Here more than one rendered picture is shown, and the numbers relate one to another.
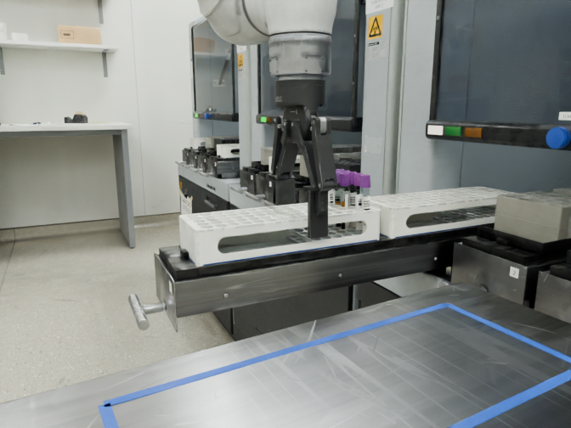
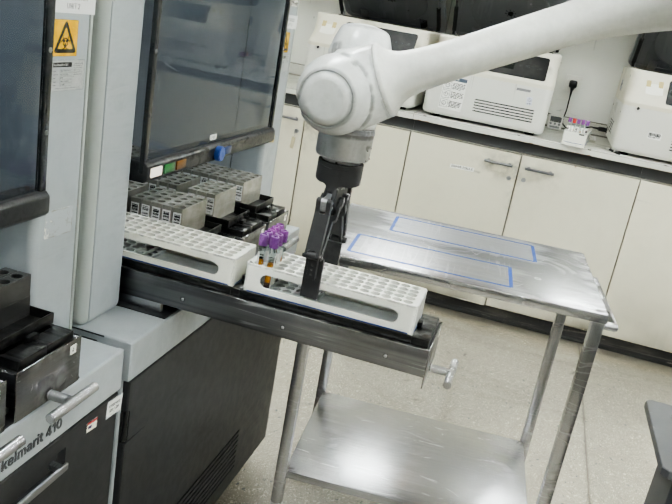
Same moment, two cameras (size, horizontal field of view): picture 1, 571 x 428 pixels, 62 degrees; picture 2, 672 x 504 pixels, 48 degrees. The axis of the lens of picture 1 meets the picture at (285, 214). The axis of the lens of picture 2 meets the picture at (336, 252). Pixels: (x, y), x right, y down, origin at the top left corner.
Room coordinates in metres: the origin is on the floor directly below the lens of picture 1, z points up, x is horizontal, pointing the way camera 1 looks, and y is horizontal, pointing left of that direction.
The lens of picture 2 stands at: (1.65, 0.75, 1.29)
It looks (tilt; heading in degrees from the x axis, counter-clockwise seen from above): 18 degrees down; 218
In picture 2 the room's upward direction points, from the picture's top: 10 degrees clockwise
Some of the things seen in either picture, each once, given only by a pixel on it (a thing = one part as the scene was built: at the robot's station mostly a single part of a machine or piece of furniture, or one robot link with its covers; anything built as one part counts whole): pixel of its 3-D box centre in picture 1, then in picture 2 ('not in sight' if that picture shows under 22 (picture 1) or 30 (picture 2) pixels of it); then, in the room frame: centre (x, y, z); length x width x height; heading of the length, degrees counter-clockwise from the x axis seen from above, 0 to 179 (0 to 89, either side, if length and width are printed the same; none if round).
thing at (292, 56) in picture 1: (300, 59); (344, 142); (0.71, -0.02, 1.09); 0.09 x 0.09 x 0.06
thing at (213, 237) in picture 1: (283, 232); (335, 292); (0.70, 0.00, 0.83); 0.30 x 0.10 x 0.06; 116
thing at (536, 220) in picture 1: (529, 219); (189, 217); (0.71, -0.38, 0.85); 0.12 x 0.02 x 0.06; 26
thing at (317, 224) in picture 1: (318, 213); (330, 259); (0.66, -0.05, 0.87); 0.03 x 0.01 x 0.07; 116
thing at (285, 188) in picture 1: (285, 200); (312, 277); (0.76, 0.00, 0.87); 0.03 x 0.01 x 0.07; 116
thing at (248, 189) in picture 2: not in sight; (248, 190); (0.44, -0.51, 0.85); 0.12 x 0.02 x 0.06; 24
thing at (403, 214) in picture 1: (440, 212); (168, 248); (0.83, -0.28, 0.83); 0.30 x 0.10 x 0.06; 115
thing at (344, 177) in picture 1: (344, 206); (278, 260); (0.74, -0.10, 0.86); 0.02 x 0.02 x 0.11
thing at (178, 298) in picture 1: (356, 254); (256, 301); (0.76, -0.12, 0.78); 0.73 x 0.14 x 0.09; 115
